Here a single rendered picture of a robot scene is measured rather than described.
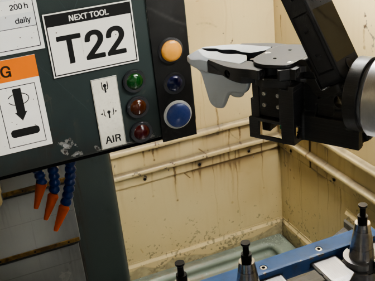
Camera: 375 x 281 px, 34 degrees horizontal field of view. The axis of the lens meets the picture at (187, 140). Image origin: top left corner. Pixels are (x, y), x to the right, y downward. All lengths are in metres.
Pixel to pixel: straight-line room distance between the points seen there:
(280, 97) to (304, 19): 0.08
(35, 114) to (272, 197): 1.59
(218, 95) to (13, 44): 0.22
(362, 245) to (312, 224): 1.00
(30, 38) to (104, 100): 0.11
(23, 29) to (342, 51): 0.32
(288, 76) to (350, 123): 0.07
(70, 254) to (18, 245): 0.13
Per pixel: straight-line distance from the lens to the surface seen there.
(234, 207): 2.14
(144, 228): 2.04
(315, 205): 2.03
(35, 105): 0.69
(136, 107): 0.71
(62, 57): 0.68
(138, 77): 0.70
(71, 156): 0.72
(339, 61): 0.58
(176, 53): 0.71
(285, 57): 0.61
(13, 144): 0.70
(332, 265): 1.11
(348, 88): 0.57
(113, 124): 0.72
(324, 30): 0.58
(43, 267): 1.55
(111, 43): 0.69
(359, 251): 1.09
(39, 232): 1.49
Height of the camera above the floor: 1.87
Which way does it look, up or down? 24 degrees down
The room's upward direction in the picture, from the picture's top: 6 degrees counter-clockwise
